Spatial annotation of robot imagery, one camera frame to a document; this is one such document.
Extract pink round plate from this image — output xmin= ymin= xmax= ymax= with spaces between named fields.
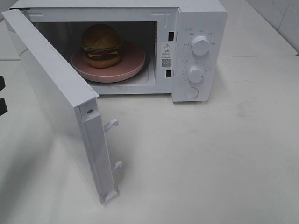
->
xmin=71 ymin=41 xmax=146 ymax=83

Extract toy burger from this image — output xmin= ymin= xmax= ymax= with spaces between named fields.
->
xmin=81 ymin=24 xmax=122 ymax=69

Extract white microwave oven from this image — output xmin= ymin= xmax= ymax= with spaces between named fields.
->
xmin=8 ymin=0 xmax=228 ymax=102

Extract white round door button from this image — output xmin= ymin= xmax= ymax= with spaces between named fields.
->
xmin=185 ymin=87 xmax=199 ymax=99

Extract white warning label sticker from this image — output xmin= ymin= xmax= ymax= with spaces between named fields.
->
xmin=160 ymin=42 xmax=174 ymax=69

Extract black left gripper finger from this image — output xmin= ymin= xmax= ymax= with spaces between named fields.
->
xmin=0 ymin=76 xmax=5 ymax=91
xmin=0 ymin=98 xmax=8 ymax=116

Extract white microwave door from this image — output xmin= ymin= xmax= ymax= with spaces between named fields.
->
xmin=3 ymin=9 xmax=122 ymax=203

